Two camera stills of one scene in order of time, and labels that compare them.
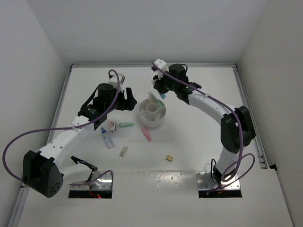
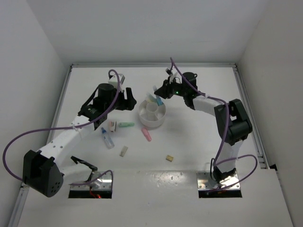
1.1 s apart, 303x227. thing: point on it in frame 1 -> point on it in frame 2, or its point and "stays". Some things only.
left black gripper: x=127 y=104 stays
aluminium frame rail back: x=147 y=65 stays
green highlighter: x=159 y=103 -> x=151 y=97
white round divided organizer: x=150 y=114 stays
